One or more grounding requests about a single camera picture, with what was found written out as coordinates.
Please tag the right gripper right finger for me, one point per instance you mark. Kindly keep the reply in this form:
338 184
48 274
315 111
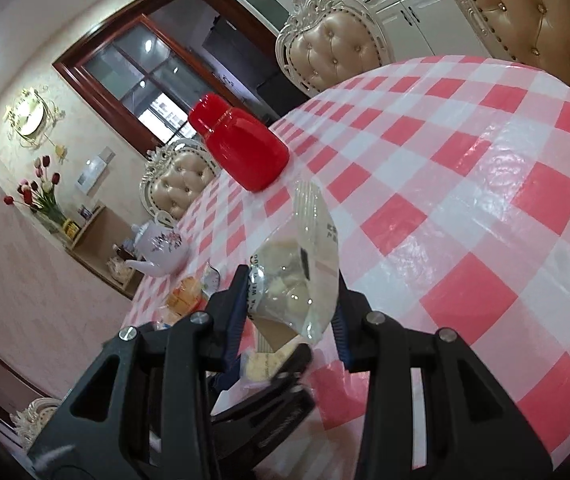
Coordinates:
434 410

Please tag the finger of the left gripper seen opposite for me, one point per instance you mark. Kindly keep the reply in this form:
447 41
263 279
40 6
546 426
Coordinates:
255 427

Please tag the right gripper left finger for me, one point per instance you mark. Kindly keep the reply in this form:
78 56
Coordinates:
142 409

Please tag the clear pastry snack packet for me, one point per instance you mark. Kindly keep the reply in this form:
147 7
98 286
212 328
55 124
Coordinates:
294 274

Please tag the orange bread snack packet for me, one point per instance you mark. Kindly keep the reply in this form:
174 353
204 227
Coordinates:
185 297

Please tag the white floral teapot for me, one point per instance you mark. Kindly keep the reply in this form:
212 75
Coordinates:
164 250

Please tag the wooden corner shelf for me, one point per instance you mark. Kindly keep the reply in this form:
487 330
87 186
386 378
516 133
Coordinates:
95 249

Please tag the yellow jar on shelf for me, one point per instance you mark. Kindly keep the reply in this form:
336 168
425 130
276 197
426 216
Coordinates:
71 229

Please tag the red white checkered tablecloth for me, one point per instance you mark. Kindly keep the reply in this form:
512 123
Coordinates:
448 179

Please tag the beige tufted chair middle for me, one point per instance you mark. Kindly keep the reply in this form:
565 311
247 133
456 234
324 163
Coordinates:
175 176

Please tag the tulip flower vase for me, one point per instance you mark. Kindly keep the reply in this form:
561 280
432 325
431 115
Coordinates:
38 195

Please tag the red thermos jug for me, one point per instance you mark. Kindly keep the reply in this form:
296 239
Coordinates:
245 148

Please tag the beige tufted chair far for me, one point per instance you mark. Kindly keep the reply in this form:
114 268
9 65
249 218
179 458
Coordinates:
326 42

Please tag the wall thermostat panel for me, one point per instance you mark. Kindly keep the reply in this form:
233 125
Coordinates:
93 170

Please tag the white wall clock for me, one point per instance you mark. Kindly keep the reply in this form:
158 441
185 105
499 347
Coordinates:
31 118

